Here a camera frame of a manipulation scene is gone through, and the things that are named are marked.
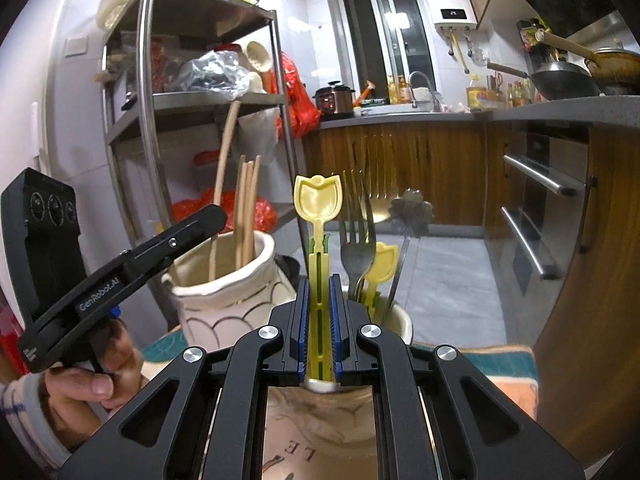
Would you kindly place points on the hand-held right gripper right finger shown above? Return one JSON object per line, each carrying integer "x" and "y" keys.
{"x": 336, "y": 320}

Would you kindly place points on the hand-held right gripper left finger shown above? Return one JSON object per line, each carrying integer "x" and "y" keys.
{"x": 301, "y": 320}

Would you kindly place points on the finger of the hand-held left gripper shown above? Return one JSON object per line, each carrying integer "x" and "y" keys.
{"x": 185, "y": 235}

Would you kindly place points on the metal fork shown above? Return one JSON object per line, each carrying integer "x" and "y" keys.
{"x": 357, "y": 260}

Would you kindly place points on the yellow plastic tulip spoon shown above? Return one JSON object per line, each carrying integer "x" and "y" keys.
{"x": 382, "y": 265}
{"x": 317, "y": 200}

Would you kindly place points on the light wooden chopstick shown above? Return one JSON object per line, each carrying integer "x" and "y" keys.
{"x": 241, "y": 185}

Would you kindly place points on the white floral ceramic utensil holder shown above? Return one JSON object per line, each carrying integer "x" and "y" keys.
{"x": 225, "y": 310}

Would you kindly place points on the pale wooden chopstick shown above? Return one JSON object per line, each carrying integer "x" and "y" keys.
{"x": 248, "y": 190}

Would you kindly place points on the long curved wooden chopstick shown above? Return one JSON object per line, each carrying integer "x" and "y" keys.
{"x": 225, "y": 160}

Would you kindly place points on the flower-headed metal utensil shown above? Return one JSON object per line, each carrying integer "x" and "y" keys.
{"x": 412, "y": 212}

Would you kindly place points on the person's left hand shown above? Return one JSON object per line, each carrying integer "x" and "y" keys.
{"x": 80, "y": 390}

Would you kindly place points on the red plastic bag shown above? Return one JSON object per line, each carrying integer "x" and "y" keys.
{"x": 300, "y": 100}
{"x": 250, "y": 215}

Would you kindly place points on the white plastic bag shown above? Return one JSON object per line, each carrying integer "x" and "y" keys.
{"x": 257, "y": 130}

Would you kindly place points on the metal shelf rack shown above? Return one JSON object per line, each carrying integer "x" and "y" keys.
{"x": 141, "y": 85}

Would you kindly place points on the grey plastic bag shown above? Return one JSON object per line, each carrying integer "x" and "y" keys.
{"x": 210, "y": 72}

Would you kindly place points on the quilted horse print tablecloth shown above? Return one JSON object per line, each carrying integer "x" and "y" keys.
{"x": 500, "y": 375}

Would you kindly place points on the wooden kitchen cabinet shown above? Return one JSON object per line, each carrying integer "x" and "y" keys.
{"x": 430, "y": 160}

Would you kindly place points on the beige slotted ladle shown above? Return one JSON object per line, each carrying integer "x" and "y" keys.
{"x": 257, "y": 55}

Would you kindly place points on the rice cooker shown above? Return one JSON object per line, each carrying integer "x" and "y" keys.
{"x": 334, "y": 100}

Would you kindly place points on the stainless steel built-in appliance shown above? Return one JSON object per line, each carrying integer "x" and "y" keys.
{"x": 550, "y": 220}

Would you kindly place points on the metal faucet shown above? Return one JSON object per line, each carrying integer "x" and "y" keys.
{"x": 411, "y": 91}

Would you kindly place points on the yellow oil bottle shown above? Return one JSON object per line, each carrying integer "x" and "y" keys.
{"x": 477, "y": 96}

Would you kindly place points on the window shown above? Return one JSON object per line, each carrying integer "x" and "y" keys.
{"x": 370, "y": 35}

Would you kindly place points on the grey kitchen countertop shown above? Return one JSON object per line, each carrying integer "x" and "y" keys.
{"x": 550, "y": 110}

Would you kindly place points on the black wok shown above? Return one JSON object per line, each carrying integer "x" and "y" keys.
{"x": 565, "y": 82}

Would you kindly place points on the lidded metal pot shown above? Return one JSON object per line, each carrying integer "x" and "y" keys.
{"x": 617, "y": 72}

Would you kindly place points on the white wall socket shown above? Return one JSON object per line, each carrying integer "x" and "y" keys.
{"x": 76, "y": 46}

